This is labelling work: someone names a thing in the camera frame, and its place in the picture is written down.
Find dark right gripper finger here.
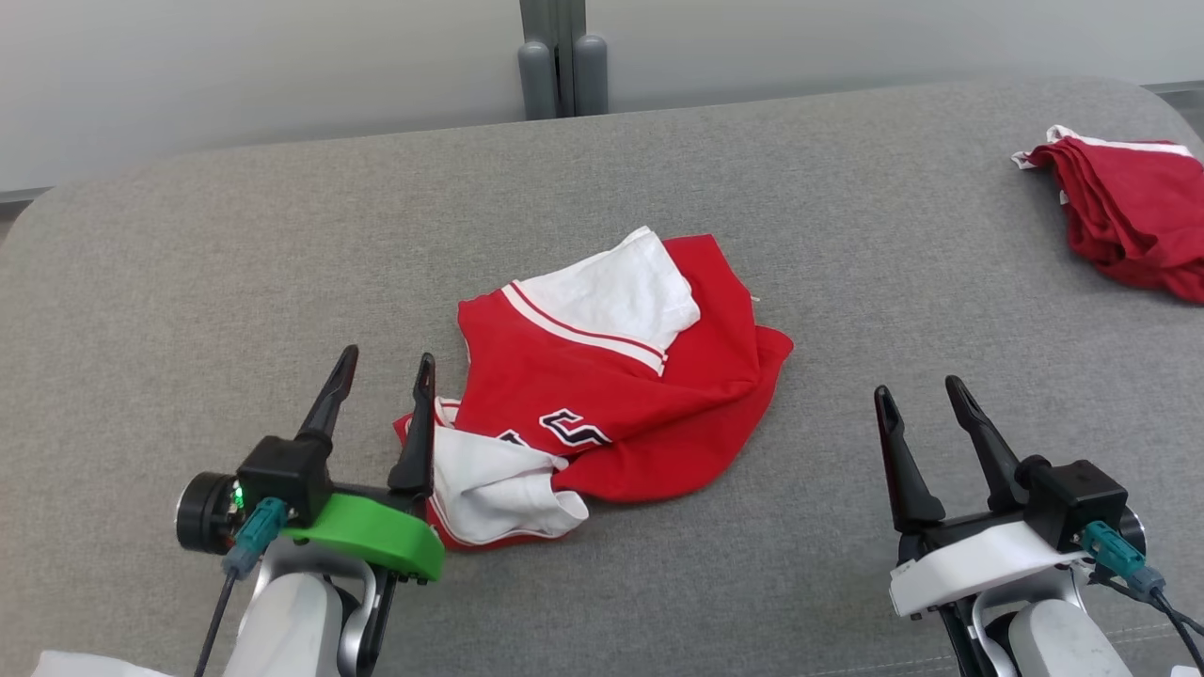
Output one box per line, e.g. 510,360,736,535
873,385,946,532
944,375,1026,513

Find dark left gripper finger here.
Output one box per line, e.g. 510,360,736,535
388,353,437,499
294,344,360,448

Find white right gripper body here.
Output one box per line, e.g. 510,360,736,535
889,512,1097,619

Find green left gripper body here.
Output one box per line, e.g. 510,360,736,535
176,472,446,582

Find red jersey with white sleeves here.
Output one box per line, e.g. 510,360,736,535
393,226,795,551

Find red shorts with white trim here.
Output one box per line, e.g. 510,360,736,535
1011,124,1204,305

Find left cable with teal plug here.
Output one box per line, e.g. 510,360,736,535
193,498,288,677

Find cable with teal plug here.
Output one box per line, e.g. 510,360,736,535
193,498,288,677
1080,520,1204,670

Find right cable with teal plug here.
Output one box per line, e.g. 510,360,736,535
1080,520,1204,670

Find grey partition post with feet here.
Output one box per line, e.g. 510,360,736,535
517,0,610,121

